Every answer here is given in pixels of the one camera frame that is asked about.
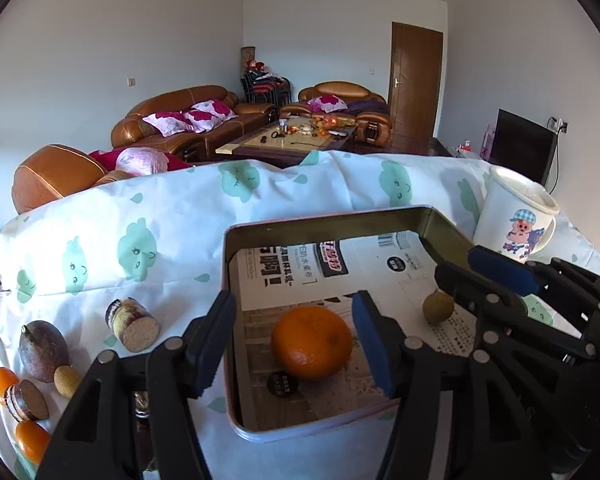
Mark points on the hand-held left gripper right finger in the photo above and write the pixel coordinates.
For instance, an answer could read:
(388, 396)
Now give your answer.
(372, 347)

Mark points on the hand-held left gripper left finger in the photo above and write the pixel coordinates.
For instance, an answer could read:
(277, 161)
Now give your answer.
(214, 360)

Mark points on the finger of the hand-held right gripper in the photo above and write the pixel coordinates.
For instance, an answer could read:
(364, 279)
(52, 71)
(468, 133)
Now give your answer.
(502, 270)
(472, 292)

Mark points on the metal tin tray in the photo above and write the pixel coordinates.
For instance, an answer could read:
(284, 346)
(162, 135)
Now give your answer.
(240, 320)

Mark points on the large orange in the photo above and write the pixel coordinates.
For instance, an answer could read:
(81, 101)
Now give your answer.
(311, 342)

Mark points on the small orange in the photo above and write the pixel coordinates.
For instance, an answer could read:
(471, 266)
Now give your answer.
(30, 440)
(1, 382)

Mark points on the white cartoon cup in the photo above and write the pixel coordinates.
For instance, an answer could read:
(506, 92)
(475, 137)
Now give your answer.
(505, 210)

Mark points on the newspaper tray lining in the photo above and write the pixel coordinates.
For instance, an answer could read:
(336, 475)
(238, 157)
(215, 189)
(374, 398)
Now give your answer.
(300, 270)

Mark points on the black television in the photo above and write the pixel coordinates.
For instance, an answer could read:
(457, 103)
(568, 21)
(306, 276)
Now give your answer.
(520, 145)

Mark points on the dark television stand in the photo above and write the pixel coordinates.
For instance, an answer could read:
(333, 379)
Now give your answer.
(440, 147)

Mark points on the cloud print tablecloth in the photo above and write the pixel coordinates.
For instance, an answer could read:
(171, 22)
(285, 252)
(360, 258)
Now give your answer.
(130, 220)

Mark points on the brown leather armchair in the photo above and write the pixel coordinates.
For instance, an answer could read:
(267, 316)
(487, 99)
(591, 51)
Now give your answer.
(50, 175)
(365, 120)

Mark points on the brown wooden door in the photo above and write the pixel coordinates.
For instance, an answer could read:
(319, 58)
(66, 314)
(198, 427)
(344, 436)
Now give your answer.
(415, 80)

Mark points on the pale pink pillow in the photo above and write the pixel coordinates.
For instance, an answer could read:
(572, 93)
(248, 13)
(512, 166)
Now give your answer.
(142, 161)

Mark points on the purple blanket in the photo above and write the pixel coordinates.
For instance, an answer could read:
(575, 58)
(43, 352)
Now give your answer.
(367, 106)

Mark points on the wooden coffee table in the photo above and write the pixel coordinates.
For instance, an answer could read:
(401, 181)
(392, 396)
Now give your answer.
(260, 145)

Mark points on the pile of oranges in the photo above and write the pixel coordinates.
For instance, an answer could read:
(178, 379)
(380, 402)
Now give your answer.
(330, 121)

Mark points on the dark red pillow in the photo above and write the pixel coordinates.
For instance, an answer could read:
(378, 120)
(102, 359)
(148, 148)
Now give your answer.
(105, 159)

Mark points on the long brown leather sofa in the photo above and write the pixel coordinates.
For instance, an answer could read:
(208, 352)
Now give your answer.
(220, 125)

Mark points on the magenta floral pillow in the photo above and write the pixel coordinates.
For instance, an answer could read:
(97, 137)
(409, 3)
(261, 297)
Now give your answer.
(200, 120)
(327, 102)
(217, 108)

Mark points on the white pink floral pillow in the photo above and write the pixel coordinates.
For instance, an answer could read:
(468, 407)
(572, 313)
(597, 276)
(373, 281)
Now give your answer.
(167, 122)

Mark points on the stack of dark chairs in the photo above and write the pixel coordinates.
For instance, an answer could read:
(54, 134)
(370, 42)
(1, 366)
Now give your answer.
(265, 87)

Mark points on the wall power socket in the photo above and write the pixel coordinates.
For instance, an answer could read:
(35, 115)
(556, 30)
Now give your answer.
(560, 125)

